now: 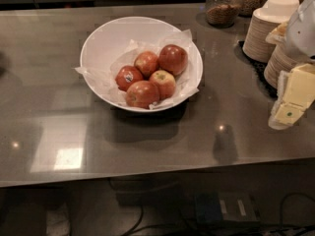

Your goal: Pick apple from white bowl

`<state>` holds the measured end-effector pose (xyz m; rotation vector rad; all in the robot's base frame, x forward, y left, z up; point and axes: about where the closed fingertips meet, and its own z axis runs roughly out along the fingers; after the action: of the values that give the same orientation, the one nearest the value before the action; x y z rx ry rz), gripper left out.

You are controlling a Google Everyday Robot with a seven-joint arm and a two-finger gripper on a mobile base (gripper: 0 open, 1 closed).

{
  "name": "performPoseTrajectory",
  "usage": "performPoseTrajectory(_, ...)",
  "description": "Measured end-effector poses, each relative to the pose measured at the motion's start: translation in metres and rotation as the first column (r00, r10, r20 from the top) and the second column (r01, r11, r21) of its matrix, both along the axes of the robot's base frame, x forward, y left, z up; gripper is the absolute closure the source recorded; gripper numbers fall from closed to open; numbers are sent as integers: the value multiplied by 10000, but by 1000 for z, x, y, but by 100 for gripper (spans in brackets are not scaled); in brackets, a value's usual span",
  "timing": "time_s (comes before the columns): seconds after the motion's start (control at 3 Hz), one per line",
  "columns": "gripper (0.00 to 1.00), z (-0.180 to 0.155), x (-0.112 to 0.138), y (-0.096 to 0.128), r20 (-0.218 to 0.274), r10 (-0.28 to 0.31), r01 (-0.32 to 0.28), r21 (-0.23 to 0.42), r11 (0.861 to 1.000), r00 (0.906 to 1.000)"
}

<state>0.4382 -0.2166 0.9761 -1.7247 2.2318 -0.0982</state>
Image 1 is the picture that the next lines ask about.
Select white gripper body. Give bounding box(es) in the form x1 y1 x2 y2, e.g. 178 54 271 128
266 22 288 44

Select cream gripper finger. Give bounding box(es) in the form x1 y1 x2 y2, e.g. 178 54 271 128
283 64 315 126
268 71 288 130

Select red yellow apple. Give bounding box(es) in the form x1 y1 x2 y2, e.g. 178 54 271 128
149 70 176 100

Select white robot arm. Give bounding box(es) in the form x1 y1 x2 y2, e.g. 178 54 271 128
266 0 315 130

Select large red apple back right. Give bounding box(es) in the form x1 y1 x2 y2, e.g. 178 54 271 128
158 44 188 76

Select red apple centre back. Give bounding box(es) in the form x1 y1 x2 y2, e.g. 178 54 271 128
134 51 158 78

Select red apple front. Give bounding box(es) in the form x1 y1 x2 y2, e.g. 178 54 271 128
125 81 159 109

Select red apple with sticker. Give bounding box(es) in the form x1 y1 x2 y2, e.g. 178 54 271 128
115 65 144 91

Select white ceramic bowl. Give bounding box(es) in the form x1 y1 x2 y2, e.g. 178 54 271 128
79 16 204 113

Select front paper plate stack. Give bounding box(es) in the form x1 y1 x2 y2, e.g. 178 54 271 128
264 44 297 89

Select tall paper plate stack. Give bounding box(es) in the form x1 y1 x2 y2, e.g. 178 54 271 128
242 0 299 63

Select black tray under plates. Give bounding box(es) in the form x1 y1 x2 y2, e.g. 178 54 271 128
242 51 278 99

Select dark box under table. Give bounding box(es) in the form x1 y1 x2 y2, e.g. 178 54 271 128
194 192 260 226

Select white paper liner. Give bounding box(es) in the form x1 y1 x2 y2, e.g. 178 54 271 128
74 29 200 111

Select black cable right floor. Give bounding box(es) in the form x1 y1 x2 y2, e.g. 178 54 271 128
262 192 315 236

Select black cable on floor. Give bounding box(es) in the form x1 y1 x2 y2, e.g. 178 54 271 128
107 177 198 236

